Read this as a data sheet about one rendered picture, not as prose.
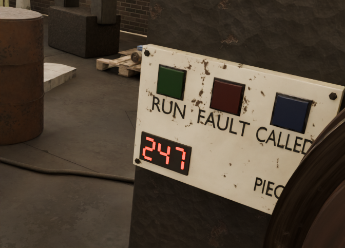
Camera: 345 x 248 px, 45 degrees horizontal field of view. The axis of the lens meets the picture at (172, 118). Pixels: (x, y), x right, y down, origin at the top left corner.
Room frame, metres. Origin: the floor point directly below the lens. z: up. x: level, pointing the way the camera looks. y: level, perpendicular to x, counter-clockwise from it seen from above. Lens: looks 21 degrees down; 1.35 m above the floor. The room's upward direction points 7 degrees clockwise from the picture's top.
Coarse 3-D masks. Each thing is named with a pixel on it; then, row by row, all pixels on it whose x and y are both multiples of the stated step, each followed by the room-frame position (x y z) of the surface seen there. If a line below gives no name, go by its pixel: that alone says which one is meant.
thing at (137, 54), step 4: (140, 48) 4.89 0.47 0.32; (132, 52) 4.82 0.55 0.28; (136, 52) 4.80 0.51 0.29; (140, 52) 4.83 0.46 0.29; (132, 56) 4.88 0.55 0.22; (136, 56) 4.80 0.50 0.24; (140, 56) 4.79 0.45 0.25; (132, 60) 4.82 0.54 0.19; (136, 60) 4.80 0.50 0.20; (140, 60) 4.80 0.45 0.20
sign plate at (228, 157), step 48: (144, 48) 0.56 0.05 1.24; (144, 96) 0.56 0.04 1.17; (192, 96) 0.52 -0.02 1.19; (288, 96) 0.47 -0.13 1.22; (336, 96) 0.45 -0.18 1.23; (144, 144) 0.55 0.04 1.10; (192, 144) 0.52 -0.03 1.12; (240, 144) 0.49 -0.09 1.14; (288, 144) 0.46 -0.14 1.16; (240, 192) 0.48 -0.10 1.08
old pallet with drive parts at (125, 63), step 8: (136, 48) 5.72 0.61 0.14; (120, 56) 5.40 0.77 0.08; (128, 56) 5.17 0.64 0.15; (104, 64) 4.92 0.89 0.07; (112, 64) 4.83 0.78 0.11; (120, 64) 4.78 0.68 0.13; (128, 64) 4.79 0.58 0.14; (136, 64) 4.88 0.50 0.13; (120, 72) 4.78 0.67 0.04; (128, 72) 4.74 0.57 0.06; (136, 72) 4.92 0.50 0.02
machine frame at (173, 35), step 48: (192, 0) 0.55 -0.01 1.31; (240, 0) 0.52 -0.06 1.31; (288, 0) 0.50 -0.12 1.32; (336, 0) 0.48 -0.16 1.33; (192, 48) 0.55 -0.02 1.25; (240, 48) 0.52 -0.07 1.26; (288, 48) 0.49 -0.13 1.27; (336, 48) 0.47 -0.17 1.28; (144, 192) 0.57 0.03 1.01; (192, 192) 0.54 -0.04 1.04; (144, 240) 0.57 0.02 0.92; (192, 240) 0.53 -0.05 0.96; (240, 240) 0.50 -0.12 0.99
